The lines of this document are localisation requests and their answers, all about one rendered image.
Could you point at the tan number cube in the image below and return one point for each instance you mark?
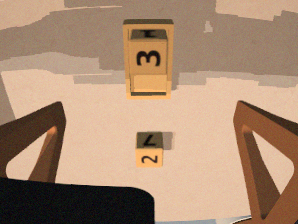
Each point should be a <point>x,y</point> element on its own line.
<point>149,149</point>
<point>148,51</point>

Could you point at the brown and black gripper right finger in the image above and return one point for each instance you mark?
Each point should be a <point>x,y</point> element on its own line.
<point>261,189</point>

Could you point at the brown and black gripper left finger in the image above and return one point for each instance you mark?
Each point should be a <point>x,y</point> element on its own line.
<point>18,134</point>

